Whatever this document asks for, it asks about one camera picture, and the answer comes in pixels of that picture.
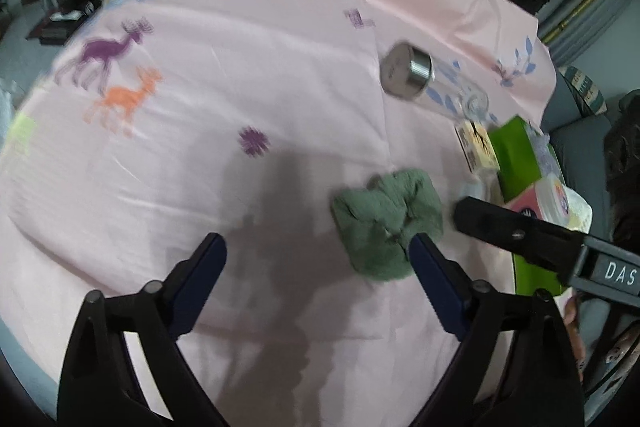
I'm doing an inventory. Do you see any black flat floor device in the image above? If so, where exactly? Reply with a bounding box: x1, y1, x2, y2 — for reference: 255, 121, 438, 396
27, 9, 96, 46

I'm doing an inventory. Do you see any pink wipes pack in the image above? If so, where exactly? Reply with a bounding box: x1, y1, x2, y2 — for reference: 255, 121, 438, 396
504, 173, 594, 234

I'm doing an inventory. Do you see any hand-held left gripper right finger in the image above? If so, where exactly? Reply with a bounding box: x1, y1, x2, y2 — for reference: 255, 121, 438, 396
407, 232, 586, 427

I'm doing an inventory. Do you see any glass bottle with steel cap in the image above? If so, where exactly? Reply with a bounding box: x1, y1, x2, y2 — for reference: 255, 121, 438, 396
379, 41, 491, 118

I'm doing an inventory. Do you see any patterned cushion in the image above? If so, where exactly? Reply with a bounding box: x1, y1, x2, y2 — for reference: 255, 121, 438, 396
560, 66, 608, 115

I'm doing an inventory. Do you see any small yellow card box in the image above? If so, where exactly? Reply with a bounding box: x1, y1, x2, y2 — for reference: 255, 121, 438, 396
454, 121, 501, 172

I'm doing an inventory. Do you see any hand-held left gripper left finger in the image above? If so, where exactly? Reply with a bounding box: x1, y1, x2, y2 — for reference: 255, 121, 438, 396
57, 233, 228, 427

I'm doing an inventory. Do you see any green towel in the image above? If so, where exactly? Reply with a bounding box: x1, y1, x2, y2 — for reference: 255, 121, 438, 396
330, 168, 444, 283

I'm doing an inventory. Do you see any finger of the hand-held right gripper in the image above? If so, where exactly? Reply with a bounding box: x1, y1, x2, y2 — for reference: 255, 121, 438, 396
452, 197, 589, 286

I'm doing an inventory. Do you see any green box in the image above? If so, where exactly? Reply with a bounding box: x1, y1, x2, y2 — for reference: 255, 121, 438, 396
487, 117, 571, 299

